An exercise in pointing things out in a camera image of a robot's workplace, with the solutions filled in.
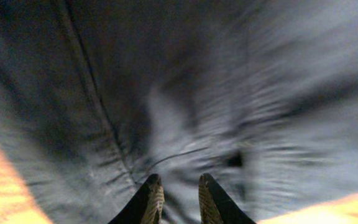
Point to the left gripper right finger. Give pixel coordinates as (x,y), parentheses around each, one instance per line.
(216,206)

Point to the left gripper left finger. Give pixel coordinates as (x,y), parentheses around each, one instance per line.
(146,205)

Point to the navy blue shorts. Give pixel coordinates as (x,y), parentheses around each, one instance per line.
(97,95)

